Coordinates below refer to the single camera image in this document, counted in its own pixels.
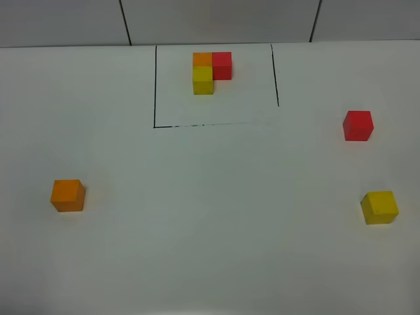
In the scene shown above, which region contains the yellow template cube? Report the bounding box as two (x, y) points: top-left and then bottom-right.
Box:
(192, 66), (214, 95)

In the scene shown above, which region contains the red template cube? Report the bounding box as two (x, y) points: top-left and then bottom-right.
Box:
(212, 52), (233, 81)

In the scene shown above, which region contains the orange template cube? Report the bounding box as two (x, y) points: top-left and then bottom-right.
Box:
(193, 52), (213, 68)

